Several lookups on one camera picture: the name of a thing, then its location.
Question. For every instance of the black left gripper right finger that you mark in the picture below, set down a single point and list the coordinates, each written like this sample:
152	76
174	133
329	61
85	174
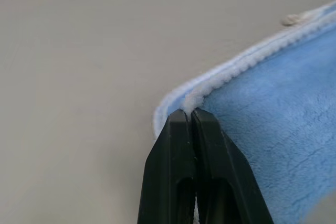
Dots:
225	171

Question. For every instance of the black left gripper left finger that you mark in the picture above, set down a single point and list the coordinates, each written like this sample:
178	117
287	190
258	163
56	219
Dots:
168	161

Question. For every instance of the blue towel with white trim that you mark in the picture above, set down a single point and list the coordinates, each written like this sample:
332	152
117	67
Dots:
278	98

